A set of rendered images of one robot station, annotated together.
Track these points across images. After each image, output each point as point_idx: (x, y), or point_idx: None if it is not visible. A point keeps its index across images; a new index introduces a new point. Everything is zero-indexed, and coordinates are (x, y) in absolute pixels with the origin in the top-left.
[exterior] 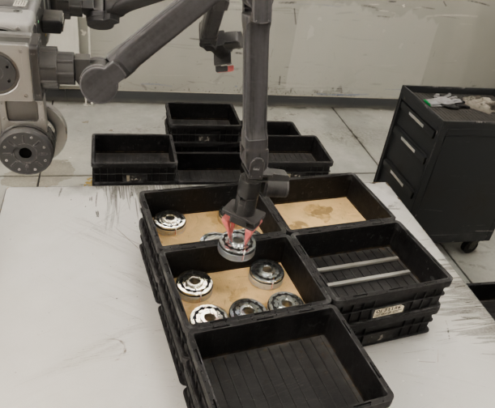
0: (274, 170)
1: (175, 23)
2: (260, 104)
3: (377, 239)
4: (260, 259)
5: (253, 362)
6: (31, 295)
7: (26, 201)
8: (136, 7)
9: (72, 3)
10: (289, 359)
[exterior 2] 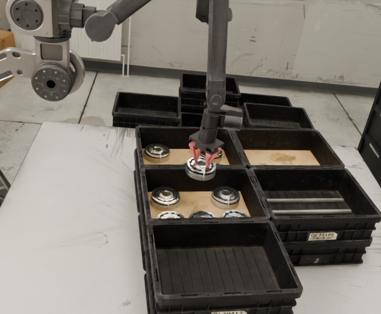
0: (231, 108)
1: None
2: (220, 52)
3: (327, 182)
4: (222, 185)
5: (199, 256)
6: (45, 195)
7: (55, 131)
8: None
9: None
10: (229, 259)
